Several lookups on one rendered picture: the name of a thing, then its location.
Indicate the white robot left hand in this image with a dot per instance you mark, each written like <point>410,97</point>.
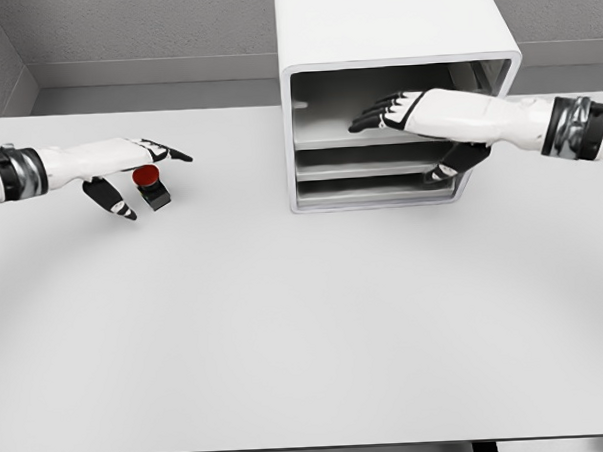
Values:
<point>118,154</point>

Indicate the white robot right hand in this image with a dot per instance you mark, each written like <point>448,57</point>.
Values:
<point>452,114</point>

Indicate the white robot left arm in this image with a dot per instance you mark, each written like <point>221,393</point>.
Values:
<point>24,170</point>

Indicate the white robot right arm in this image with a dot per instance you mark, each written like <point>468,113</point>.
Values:
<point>552,125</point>

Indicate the white tabletop storage cabinet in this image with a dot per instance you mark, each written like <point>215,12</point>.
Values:
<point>392,22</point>

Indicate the grey cabinet drawer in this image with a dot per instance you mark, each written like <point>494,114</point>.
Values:
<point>359,169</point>
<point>360,197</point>

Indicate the red button black load switch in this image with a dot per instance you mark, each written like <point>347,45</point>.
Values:
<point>153,192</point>

